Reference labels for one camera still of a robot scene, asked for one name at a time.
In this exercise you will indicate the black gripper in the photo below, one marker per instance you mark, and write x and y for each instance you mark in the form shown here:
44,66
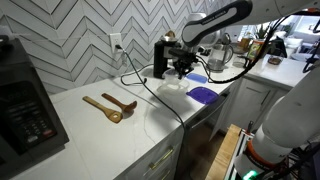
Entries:
183,57

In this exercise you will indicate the small clear plastic bowl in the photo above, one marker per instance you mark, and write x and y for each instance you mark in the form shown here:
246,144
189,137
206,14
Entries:
170,79

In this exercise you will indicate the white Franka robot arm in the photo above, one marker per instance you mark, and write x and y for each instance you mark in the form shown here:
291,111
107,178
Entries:
293,116

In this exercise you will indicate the purple square lid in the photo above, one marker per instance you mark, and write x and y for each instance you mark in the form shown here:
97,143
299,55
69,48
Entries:
202,95

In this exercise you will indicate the black coffee maker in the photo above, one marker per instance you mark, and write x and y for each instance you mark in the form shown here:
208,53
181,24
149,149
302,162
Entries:
160,61

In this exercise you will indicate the wooden utensil in crock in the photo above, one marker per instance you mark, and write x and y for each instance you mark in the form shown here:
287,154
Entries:
170,33

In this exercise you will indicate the dark wooden spoon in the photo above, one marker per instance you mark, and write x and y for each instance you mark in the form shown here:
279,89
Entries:
128,107

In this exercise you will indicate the amber bottle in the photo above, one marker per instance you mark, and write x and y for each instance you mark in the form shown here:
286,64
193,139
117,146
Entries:
245,41

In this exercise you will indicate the white cabinet door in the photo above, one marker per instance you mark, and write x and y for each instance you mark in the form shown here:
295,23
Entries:
246,103

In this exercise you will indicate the orange and green box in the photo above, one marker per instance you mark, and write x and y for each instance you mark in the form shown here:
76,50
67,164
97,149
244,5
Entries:
256,50

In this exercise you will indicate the light wooden slotted spatula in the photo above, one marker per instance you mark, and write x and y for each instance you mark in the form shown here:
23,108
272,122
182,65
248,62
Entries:
111,115

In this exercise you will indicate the green potted plant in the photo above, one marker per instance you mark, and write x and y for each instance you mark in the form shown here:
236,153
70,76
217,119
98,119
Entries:
262,32

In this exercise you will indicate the light wooden board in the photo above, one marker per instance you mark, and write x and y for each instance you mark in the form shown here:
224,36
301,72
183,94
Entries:
223,153

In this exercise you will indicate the small brown dish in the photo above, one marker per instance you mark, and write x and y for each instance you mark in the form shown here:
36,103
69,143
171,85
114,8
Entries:
275,60

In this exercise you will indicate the black microwave oven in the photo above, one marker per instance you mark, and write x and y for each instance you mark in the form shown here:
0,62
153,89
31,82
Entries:
26,110

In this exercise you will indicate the white wall outlet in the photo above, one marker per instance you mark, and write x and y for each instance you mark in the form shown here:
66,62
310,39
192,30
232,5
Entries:
115,40

